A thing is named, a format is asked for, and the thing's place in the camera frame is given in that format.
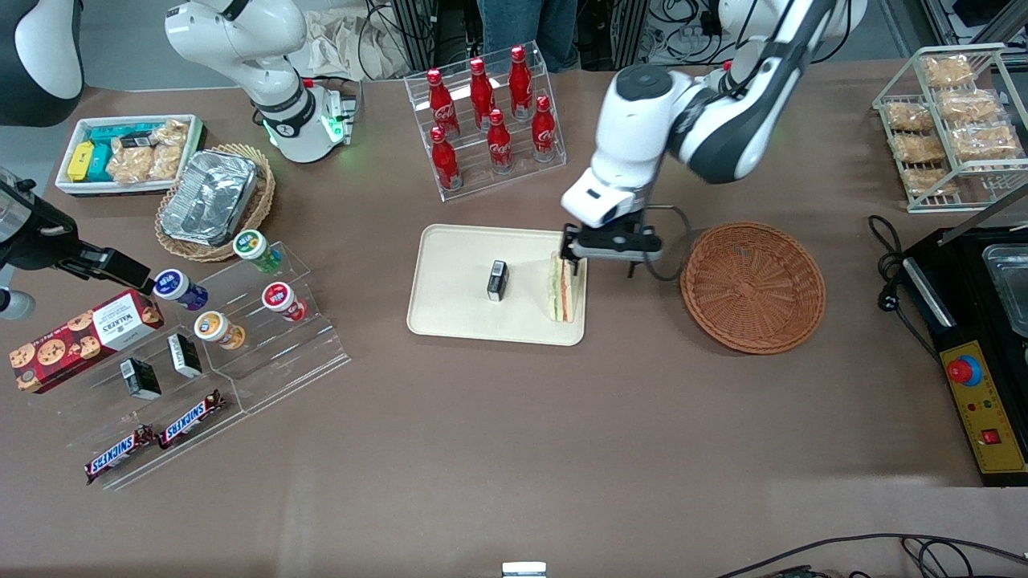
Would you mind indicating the orange lid cup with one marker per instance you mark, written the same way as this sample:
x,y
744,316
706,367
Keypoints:
x,y
217,329

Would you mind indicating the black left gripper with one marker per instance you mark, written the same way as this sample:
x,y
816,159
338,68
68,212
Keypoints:
x,y
566,242

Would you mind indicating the short teal box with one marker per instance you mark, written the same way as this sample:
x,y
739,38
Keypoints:
x,y
100,164

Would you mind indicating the cream plastic tray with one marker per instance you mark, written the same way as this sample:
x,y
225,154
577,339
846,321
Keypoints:
x,y
450,281

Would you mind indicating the clear acrylic step stand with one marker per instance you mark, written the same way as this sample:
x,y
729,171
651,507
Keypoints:
x,y
297,361
96,417

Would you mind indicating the steel pan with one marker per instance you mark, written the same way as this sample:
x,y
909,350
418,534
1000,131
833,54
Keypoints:
x,y
1008,289

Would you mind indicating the green lid cup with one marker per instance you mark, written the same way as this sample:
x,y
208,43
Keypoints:
x,y
255,249

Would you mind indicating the red cola bottle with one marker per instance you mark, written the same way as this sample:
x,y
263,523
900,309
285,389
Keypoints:
x,y
499,144
445,160
544,132
441,108
482,92
520,80

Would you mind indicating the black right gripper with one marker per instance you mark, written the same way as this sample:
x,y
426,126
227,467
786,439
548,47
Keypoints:
x,y
42,247

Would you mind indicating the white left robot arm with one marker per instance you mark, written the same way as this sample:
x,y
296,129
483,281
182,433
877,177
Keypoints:
x,y
707,128

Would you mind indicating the clear acrylic bottle rack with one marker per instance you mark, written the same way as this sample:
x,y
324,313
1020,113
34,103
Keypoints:
x,y
554,172

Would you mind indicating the yellow small box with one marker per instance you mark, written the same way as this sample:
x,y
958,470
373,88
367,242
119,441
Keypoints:
x,y
80,160

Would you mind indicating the person legs in jeans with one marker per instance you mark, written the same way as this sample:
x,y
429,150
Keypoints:
x,y
526,24

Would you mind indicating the aluminium foil tray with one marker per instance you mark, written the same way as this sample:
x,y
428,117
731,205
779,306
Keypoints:
x,y
209,197

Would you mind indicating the clear bag of crackers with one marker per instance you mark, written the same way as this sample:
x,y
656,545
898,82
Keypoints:
x,y
166,160
909,116
986,143
968,106
130,164
919,148
932,181
948,71
173,131

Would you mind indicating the Snickers chocolate bar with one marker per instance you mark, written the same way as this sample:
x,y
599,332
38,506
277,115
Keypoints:
x,y
119,455
191,419

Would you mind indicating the red lid cup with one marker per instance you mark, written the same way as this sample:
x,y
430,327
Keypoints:
x,y
281,301

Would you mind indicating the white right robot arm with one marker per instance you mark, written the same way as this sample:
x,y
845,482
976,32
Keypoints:
x,y
241,40

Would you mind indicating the purple lid cup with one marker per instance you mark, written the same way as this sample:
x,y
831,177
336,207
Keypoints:
x,y
178,289

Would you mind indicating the white plastic bin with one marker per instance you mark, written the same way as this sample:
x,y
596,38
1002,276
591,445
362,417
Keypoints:
x,y
68,189

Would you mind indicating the triangle sandwich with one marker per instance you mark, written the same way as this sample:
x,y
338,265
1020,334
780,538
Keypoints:
x,y
562,293

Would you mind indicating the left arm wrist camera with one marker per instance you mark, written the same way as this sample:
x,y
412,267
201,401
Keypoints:
x,y
618,254

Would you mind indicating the black machine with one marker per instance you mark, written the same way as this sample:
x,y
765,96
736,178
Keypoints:
x,y
964,297

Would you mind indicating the long teal box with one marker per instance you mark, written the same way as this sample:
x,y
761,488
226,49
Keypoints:
x,y
112,132

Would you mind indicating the oval light wicker basket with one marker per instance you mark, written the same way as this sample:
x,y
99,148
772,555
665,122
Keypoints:
x,y
261,209

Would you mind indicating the red Walkers cookie box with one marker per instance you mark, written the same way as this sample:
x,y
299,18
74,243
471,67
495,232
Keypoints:
x,y
80,341

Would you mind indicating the small black box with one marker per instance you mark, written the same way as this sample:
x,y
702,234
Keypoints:
x,y
140,379
498,281
185,356

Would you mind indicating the round brown wicker basket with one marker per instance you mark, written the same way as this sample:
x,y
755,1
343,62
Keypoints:
x,y
751,289

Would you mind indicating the yellow control panel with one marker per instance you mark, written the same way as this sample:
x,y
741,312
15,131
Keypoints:
x,y
984,409

